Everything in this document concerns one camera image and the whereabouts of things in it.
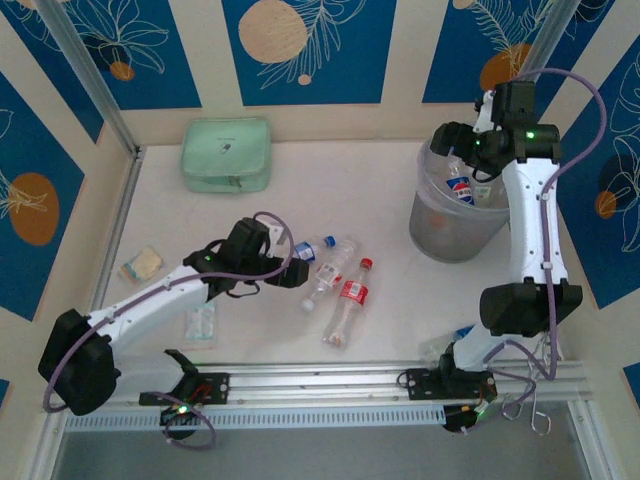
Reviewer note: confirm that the blue label plastic bottle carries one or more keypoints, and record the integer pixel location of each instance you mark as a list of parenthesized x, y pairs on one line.
[(306, 248)]

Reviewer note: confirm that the clear bottle green white label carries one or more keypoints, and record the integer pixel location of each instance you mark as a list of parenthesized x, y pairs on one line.
[(482, 192)]

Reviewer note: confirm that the Pepsi plastic bottle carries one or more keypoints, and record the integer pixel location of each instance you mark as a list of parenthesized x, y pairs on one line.
[(461, 190)]

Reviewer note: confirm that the Coca-Cola plastic bottle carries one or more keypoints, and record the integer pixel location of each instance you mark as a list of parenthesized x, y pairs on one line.
[(352, 292)]

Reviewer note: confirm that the clear plastic bottle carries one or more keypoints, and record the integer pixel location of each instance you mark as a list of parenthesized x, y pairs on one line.
[(435, 347)]

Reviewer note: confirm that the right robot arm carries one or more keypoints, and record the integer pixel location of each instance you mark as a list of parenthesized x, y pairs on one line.
[(530, 225)]

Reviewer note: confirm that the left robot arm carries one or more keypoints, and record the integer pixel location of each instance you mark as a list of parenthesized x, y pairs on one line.
[(150, 300)]

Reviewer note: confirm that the clear plastic bin liner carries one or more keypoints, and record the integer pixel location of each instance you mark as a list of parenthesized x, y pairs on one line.
[(425, 170)]

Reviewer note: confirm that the grey translucent waste bin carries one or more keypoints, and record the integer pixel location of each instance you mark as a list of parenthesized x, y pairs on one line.
[(450, 240)]

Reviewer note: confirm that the red white label bottle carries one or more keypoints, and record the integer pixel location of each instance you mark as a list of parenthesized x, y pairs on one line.
[(327, 272)]

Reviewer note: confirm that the mint green zip pouch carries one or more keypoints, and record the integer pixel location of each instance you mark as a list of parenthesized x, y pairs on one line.
[(225, 150)]

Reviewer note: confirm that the clear plastic packet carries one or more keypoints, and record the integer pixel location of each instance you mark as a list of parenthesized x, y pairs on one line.
[(200, 325)]

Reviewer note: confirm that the tan sponge packet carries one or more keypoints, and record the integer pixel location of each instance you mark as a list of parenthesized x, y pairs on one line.
[(145, 262)]

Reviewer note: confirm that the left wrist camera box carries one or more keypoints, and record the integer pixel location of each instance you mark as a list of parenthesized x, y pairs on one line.
[(276, 232)]

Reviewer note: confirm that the aluminium frame post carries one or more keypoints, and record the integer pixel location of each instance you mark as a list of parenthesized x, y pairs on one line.
[(90, 75), (545, 45)]

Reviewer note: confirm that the aluminium side rail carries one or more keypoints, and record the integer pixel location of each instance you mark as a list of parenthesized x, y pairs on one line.
[(117, 235)]

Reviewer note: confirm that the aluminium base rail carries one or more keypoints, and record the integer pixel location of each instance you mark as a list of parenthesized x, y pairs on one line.
[(320, 385)]

